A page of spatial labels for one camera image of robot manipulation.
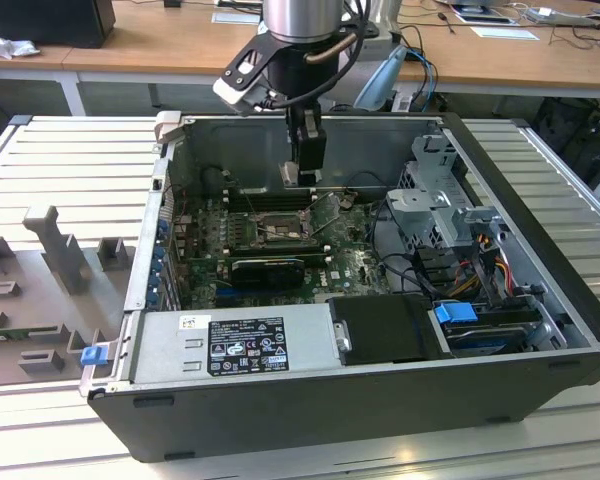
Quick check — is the black plastic shroud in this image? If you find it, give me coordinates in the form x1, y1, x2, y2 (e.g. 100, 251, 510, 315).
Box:
327, 293, 446, 367

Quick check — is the red yellow wire bundle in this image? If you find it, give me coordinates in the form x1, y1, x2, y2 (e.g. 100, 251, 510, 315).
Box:
453, 243, 515, 297

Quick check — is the green motherboard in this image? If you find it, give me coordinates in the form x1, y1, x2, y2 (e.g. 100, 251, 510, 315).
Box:
172, 191, 397, 312

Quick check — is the grey parts rack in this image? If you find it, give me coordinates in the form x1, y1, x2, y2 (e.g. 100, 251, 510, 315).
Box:
0, 203, 137, 389

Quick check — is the metal wire locking lever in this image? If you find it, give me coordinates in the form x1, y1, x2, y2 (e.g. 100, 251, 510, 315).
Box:
244, 192, 270, 236

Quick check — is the CPU socket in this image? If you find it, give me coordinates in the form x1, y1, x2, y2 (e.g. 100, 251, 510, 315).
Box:
252, 211, 315, 245

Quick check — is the white paper sheet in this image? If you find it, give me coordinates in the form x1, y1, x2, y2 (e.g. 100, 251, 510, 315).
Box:
469, 25, 541, 42

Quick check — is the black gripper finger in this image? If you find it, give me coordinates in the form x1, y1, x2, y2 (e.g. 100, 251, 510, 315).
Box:
286, 107, 305, 164
298, 108, 327, 187

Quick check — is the wooden desk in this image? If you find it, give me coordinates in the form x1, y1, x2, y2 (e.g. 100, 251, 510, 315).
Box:
0, 0, 600, 101

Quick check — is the silver metal drive cage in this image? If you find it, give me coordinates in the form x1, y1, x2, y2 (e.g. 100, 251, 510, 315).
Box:
383, 133, 504, 251

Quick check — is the grey plastic case latch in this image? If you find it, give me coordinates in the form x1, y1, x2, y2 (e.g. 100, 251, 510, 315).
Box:
153, 110, 184, 147

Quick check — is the black graphics card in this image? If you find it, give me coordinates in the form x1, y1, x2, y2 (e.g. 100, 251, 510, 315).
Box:
229, 256, 307, 292

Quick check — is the green RAM stick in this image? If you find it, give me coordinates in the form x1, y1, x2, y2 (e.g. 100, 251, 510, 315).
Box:
0, 327, 39, 346

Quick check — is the blue case latch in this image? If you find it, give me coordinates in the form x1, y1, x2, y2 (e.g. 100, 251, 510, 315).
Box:
80, 345, 106, 369

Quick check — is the metal socket cover frame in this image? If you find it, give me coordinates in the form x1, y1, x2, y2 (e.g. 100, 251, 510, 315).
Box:
305, 191, 342, 237

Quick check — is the black PC case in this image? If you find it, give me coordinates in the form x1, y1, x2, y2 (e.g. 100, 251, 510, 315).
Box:
78, 110, 600, 464

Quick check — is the hard disk drive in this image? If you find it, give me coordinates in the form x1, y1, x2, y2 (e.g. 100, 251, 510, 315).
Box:
442, 319, 529, 357

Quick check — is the crumpled white wrapper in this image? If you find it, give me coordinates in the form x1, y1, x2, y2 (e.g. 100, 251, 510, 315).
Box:
0, 27, 42, 61

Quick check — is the black rectangular box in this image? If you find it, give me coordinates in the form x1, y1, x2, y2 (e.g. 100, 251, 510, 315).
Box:
0, 0, 117, 50

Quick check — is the grey flat plate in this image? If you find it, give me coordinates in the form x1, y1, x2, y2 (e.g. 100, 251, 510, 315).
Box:
211, 10, 262, 25

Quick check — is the copper coloured cable sleeve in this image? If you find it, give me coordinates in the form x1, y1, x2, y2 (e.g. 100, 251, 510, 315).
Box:
303, 32, 357, 65

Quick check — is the black cable bundle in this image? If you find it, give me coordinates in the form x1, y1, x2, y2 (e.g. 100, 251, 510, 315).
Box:
368, 199, 434, 297

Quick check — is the pale blue teach pendant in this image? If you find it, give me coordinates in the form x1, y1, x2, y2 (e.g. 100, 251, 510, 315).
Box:
353, 43, 410, 112

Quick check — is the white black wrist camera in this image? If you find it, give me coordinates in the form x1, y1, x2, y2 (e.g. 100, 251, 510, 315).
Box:
212, 33, 284, 119

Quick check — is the silver power supply unit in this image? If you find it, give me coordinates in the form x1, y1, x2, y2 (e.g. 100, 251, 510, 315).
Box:
127, 299, 341, 384

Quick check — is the blue disk carrier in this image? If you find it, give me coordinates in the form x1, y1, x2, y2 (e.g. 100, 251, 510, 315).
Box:
433, 299, 480, 327

